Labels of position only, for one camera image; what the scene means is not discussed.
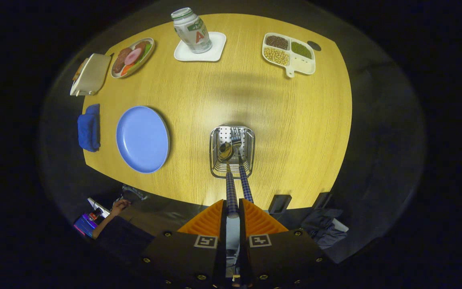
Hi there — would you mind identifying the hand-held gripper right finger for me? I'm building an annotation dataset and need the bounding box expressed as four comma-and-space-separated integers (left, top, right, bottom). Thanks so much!
238, 198, 328, 289

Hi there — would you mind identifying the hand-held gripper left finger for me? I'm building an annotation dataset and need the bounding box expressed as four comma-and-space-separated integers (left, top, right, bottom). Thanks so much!
141, 199, 227, 289

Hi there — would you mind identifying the spoon with checkered handle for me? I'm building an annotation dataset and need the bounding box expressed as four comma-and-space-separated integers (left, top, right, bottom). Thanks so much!
217, 141, 240, 219

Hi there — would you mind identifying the fork with checkered handle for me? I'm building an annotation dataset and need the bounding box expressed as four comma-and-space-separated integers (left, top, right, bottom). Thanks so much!
230, 127, 254, 204

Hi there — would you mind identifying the black rectangular box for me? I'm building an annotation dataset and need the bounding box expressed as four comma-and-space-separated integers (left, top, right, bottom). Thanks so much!
268, 195, 292, 214

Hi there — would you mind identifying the grey crumpled cloth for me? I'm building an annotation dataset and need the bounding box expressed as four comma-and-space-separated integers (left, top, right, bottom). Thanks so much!
301, 208, 350, 249

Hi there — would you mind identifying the blue round plate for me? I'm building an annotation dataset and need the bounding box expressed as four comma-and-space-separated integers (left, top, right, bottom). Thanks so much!
116, 106, 170, 174

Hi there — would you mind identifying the laptop with colourful screen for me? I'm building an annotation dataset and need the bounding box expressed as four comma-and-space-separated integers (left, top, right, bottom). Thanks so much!
73, 197, 111, 238

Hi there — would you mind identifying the blue folded cloth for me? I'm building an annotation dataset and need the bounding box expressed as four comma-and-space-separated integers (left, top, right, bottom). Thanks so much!
77, 104, 101, 153

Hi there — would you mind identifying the pile of yellow soybeans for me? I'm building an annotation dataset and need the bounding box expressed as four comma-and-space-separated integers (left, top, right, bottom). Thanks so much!
264, 47, 290, 66

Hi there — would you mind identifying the white divided dish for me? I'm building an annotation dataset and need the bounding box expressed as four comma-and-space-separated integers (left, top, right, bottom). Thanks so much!
262, 33, 316, 78

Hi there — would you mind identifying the white square coaster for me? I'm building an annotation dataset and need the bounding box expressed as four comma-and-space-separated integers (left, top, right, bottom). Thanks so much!
174, 32, 227, 62

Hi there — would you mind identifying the pile of green beans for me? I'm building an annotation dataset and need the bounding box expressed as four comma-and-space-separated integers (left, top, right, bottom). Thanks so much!
291, 41, 312, 59

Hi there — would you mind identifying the pile of dark brown beans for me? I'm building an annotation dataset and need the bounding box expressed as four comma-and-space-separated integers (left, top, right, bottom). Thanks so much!
265, 35, 289, 50

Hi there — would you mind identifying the pink ham slice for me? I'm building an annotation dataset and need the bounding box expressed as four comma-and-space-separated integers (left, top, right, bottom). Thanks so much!
124, 48, 143, 66

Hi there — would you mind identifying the white bottle with green label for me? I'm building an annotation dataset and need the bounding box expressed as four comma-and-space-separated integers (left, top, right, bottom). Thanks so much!
171, 7, 213, 54

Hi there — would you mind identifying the brown sausage patty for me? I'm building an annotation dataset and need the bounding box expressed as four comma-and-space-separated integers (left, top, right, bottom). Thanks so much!
113, 47, 132, 74

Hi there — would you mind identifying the grey food plate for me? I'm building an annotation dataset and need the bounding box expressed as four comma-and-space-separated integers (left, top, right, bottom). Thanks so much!
110, 37, 156, 79

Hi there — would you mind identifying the white toaster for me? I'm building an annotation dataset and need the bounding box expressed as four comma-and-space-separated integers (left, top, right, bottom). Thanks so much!
70, 53, 112, 97

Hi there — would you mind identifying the brown toast slice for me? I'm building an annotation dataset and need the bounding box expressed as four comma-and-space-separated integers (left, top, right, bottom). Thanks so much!
73, 58, 89, 81

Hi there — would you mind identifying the metal wire cutlery basket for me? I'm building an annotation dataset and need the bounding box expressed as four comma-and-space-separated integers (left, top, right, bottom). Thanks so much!
209, 125, 255, 179

